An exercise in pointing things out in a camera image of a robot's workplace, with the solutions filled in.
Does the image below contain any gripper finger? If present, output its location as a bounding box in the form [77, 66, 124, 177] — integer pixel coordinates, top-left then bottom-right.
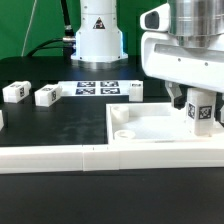
[165, 81, 183, 109]
[219, 93, 224, 123]

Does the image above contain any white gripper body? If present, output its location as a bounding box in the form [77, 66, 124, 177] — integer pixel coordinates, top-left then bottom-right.
[140, 8, 224, 93]

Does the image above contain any white square tabletop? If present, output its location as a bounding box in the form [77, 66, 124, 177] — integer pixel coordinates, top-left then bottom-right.
[106, 103, 224, 149]

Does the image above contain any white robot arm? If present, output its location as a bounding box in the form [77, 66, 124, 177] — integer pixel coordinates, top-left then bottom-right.
[71, 0, 224, 123]

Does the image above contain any small white tagged block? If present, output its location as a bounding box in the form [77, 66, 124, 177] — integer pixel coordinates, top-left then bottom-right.
[129, 80, 143, 102]

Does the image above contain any white L-shaped obstacle fence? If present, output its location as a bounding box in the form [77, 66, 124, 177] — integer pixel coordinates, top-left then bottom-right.
[0, 143, 224, 174]

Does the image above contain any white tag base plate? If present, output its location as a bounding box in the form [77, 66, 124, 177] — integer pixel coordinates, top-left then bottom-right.
[57, 79, 144, 98]

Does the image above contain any black cable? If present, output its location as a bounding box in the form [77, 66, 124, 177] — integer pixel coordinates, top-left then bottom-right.
[26, 0, 76, 58]

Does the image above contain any white cable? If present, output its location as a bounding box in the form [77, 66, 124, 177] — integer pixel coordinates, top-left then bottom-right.
[21, 0, 38, 58]

